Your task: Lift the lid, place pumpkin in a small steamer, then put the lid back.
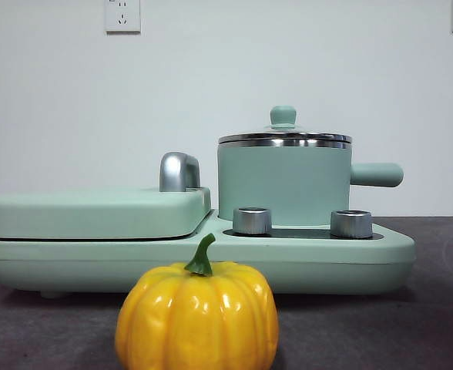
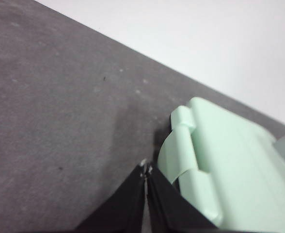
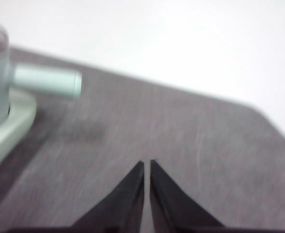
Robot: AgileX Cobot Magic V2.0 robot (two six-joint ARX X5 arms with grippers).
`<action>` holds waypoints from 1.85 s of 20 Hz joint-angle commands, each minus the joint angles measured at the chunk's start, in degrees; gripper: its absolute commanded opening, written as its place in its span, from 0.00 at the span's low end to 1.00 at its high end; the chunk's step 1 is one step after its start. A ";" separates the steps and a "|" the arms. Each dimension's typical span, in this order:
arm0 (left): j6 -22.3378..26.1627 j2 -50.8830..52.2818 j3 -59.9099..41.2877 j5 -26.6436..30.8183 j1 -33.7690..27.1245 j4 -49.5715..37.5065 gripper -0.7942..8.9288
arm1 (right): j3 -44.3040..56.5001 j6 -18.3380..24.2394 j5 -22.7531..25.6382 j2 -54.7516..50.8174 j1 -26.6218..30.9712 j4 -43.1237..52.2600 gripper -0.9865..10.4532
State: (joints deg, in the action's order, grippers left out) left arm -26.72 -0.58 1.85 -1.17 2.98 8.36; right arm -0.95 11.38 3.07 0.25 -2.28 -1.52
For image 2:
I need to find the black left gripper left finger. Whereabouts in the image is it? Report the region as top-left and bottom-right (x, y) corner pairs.
(74, 159), (148, 233)

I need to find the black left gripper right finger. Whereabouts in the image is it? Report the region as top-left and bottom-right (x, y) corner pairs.
(146, 165), (219, 233)

